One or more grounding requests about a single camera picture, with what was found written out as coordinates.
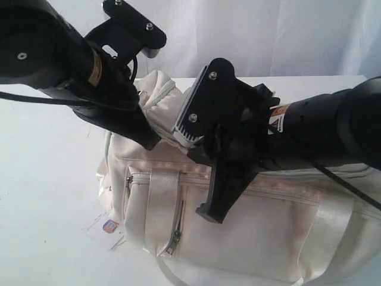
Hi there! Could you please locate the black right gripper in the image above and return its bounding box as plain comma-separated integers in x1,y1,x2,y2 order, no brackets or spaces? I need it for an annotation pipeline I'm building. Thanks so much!
187,83,280,223

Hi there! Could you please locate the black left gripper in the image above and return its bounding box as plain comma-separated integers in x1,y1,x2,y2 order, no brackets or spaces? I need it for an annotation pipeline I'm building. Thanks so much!
68,44,161,150

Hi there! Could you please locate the cream fabric bag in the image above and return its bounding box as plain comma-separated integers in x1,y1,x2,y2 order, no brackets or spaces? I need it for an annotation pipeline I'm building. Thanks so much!
95,70,381,286

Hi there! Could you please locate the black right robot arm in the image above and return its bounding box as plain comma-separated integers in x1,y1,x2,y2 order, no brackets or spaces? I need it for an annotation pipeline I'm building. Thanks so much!
188,77,380,223

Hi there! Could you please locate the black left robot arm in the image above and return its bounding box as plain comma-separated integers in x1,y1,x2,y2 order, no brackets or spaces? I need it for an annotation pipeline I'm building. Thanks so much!
1,1,167,150

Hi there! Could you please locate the white paper hang tag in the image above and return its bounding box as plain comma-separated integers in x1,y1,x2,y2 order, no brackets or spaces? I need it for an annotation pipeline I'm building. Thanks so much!
80,208,124,251

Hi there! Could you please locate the white backdrop curtain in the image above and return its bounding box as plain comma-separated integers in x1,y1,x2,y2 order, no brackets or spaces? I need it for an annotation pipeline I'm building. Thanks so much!
0,0,381,87

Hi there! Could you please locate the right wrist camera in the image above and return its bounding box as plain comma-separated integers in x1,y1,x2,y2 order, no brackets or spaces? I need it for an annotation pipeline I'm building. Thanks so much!
173,58,261,148

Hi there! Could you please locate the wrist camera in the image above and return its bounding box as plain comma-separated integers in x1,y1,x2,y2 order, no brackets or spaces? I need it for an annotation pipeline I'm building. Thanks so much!
85,0,167,62
173,58,261,148

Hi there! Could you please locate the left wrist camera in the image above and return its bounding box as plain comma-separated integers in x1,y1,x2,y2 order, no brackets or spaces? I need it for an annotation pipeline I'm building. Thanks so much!
85,0,167,62

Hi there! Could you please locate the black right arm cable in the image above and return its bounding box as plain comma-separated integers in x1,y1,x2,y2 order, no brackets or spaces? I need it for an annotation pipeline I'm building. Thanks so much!
318,165,381,209

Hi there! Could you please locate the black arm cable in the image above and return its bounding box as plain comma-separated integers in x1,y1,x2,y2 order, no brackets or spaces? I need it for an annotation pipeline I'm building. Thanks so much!
0,91,140,108
318,165,381,209

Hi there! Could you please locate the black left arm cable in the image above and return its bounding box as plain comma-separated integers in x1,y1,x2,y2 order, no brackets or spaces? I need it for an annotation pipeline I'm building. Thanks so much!
0,91,140,108

